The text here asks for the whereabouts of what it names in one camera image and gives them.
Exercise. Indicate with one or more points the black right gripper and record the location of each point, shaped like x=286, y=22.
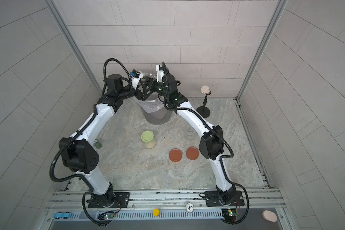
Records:
x=156, y=88

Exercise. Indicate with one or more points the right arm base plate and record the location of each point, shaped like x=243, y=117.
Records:
x=215, y=199

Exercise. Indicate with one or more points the metal mesh waste bin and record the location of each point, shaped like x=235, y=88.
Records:
x=156, y=116

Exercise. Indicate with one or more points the red lidded rice jar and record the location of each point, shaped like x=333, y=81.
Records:
x=147, y=77

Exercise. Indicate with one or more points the clear plastic bin liner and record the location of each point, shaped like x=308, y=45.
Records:
x=149, y=93

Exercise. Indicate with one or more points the aluminium corner profile right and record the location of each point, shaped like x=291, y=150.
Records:
x=269, y=31

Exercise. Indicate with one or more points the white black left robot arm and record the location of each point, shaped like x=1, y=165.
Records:
x=77, y=157

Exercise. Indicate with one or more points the aluminium corner profile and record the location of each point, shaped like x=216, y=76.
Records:
x=269, y=31
x=71, y=42

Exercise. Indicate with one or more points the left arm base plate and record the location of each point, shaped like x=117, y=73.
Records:
x=118, y=200

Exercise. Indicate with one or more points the small green can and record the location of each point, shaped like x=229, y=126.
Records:
x=97, y=144

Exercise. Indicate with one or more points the aluminium corner profile left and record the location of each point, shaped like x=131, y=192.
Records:
x=71, y=42

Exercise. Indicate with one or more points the yellow round button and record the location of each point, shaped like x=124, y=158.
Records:
x=156, y=212

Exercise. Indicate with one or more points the green lidded rice jar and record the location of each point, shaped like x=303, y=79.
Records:
x=148, y=139

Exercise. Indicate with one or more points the right circuit board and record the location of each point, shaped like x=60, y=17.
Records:
x=230, y=215

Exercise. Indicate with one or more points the left circuit board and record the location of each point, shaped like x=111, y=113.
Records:
x=107, y=215

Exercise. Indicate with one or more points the aluminium rail frame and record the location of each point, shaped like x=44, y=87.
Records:
x=172, y=205

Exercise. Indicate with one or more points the red jar lid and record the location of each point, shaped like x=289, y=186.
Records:
x=192, y=153
x=175, y=155

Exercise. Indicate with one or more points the black microphone stand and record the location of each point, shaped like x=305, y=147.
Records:
x=203, y=110

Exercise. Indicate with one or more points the pink round pad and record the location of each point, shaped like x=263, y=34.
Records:
x=269, y=216

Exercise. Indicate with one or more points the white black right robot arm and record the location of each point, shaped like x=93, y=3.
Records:
x=212, y=144

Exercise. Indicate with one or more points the circuit board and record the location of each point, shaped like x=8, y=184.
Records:
x=230, y=215
x=107, y=215

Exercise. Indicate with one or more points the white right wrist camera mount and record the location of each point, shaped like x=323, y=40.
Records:
x=160, y=72

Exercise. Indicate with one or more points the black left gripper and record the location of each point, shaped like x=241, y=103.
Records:
x=142, y=96

